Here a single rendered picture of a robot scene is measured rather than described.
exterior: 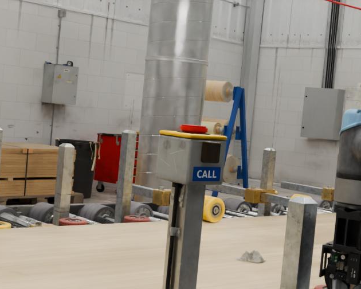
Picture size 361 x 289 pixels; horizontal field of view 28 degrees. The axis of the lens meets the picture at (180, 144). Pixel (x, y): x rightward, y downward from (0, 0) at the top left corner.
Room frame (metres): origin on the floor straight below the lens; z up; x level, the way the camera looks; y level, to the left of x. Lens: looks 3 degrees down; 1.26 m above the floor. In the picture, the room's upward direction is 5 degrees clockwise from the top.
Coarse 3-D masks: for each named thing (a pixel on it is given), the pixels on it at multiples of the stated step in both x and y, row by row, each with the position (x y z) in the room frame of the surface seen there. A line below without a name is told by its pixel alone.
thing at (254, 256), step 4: (248, 252) 1.73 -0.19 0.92; (252, 252) 1.74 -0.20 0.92; (256, 252) 1.75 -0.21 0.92; (244, 256) 1.72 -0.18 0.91; (248, 256) 1.72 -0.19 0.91; (252, 256) 1.73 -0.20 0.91; (256, 256) 1.73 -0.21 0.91; (260, 256) 1.72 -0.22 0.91; (244, 260) 1.71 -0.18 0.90; (248, 260) 1.71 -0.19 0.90; (252, 260) 1.71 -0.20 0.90; (256, 260) 1.71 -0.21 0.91; (260, 260) 1.71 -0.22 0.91; (264, 260) 1.72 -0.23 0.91
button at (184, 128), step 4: (184, 124) 1.01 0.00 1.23; (188, 124) 1.03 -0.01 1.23; (180, 128) 1.01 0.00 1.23; (184, 128) 1.01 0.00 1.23; (188, 128) 1.00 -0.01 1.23; (192, 128) 1.00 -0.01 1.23; (196, 128) 1.00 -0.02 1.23; (200, 128) 1.00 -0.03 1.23; (204, 128) 1.01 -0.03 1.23; (196, 132) 1.00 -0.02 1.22; (200, 132) 1.01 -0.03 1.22; (204, 132) 1.01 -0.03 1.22
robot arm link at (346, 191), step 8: (336, 184) 1.14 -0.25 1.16; (344, 184) 1.12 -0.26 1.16; (352, 184) 1.11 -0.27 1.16; (360, 184) 1.11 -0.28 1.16; (336, 192) 1.14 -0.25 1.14; (344, 192) 1.12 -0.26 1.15; (352, 192) 1.11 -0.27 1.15; (360, 192) 1.11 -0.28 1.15; (336, 200) 1.13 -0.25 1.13; (344, 200) 1.12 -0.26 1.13; (352, 200) 1.11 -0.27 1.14; (360, 200) 1.11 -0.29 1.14; (352, 208) 1.12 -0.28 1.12; (360, 208) 1.11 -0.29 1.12
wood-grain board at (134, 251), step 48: (0, 240) 1.70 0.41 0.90; (48, 240) 1.75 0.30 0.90; (96, 240) 1.80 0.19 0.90; (144, 240) 1.86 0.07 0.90; (240, 240) 1.99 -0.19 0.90; (0, 288) 1.28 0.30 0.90; (48, 288) 1.31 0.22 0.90; (96, 288) 1.34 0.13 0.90; (144, 288) 1.37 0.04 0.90; (240, 288) 1.44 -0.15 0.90
